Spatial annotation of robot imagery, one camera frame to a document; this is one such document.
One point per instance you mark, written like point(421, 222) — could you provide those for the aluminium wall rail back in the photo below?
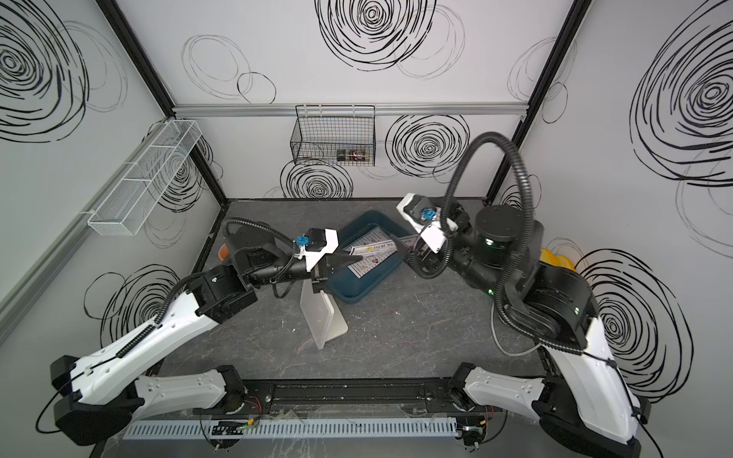
point(281, 110)

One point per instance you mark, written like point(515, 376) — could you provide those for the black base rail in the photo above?
point(432, 395)

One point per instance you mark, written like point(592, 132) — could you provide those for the white menu holder stand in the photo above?
point(324, 318)

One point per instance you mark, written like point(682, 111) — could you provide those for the aluminium wall rail left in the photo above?
point(27, 291)

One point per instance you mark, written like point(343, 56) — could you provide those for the orange ceramic mug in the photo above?
point(223, 252)

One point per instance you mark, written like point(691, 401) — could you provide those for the black wire basket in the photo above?
point(316, 139)

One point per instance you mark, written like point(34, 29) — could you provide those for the black corner frame post right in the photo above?
point(563, 41)

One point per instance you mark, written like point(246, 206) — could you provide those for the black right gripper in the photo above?
point(421, 252)

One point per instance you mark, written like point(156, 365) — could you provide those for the white slotted cable duct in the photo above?
point(293, 428)

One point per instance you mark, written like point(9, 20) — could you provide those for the black corner frame post left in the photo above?
point(127, 38)

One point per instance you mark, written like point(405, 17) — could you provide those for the yellow toast slice back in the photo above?
point(546, 256)

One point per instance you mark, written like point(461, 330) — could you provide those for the small items in basket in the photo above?
point(351, 155)

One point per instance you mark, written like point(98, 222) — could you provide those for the teal plastic tray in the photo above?
point(345, 286)

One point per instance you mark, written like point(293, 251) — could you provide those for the white mesh wall shelf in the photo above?
point(145, 178)

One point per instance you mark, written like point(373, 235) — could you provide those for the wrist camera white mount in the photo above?
point(314, 245)
point(424, 214)

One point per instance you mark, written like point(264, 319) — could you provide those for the black corner frame post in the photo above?
point(563, 41)
point(127, 38)

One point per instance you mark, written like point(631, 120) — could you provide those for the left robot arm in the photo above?
point(101, 394)

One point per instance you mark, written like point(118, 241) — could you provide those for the aluminium wall rail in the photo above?
point(281, 110)
point(27, 291)

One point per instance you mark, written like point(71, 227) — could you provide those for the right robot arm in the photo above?
point(581, 400)

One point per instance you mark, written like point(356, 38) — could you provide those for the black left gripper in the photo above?
point(320, 278)

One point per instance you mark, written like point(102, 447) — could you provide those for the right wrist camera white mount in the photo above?
point(424, 214)

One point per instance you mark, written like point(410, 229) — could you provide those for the old dim sum menu sheet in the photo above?
point(385, 248)

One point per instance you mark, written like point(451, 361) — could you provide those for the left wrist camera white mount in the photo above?
point(314, 245)

